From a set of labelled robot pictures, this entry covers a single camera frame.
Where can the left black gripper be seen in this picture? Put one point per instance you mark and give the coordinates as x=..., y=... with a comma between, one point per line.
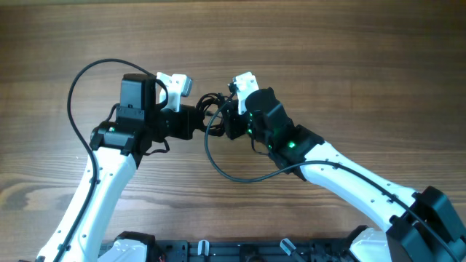
x=188, y=118

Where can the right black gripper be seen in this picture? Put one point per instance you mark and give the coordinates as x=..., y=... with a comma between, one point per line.
x=233, y=121

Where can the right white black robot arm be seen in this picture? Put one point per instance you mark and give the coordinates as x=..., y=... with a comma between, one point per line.
x=412, y=225

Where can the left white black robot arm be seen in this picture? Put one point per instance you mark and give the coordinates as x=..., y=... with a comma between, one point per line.
x=149, y=112

